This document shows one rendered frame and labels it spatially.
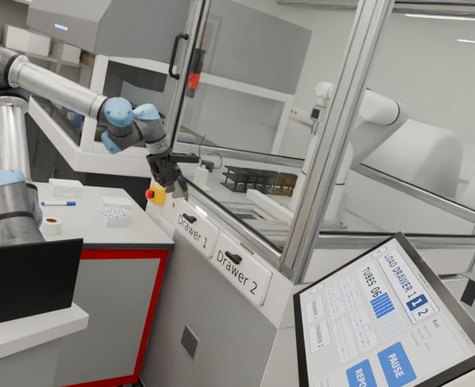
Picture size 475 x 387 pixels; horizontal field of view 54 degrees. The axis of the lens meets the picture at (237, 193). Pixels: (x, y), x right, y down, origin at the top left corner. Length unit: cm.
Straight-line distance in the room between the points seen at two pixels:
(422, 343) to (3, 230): 94
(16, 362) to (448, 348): 98
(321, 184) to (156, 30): 137
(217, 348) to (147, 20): 150
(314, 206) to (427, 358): 59
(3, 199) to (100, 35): 119
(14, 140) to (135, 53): 99
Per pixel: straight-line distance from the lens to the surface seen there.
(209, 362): 171
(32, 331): 124
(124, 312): 195
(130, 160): 243
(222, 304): 160
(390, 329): 88
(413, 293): 93
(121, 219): 190
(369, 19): 125
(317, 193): 126
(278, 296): 137
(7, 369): 132
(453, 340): 79
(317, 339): 98
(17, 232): 122
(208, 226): 164
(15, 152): 148
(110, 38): 229
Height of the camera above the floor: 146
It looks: 15 degrees down
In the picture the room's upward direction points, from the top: 15 degrees clockwise
